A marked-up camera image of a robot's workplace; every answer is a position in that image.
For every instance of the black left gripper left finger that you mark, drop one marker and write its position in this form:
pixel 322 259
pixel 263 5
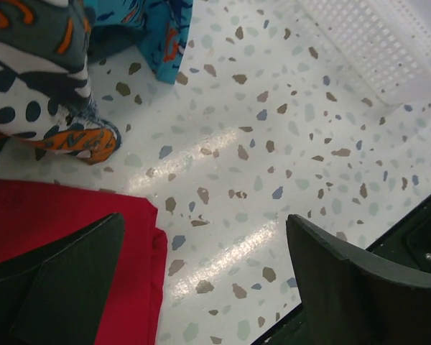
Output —
pixel 56 294

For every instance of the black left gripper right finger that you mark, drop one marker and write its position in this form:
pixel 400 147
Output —
pixel 352 296

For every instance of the blue shark print shorts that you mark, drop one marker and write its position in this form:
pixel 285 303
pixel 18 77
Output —
pixel 159 29

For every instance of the navy orange pirate print shorts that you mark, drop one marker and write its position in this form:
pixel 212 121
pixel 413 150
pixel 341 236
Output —
pixel 46 97

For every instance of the red folded cloth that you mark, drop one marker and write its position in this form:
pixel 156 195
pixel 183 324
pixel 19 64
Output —
pixel 35 214

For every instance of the white plastic basket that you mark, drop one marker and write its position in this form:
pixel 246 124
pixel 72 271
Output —
pixel 387 42

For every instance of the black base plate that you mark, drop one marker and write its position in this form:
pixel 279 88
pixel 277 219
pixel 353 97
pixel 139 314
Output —
pixel 407 243

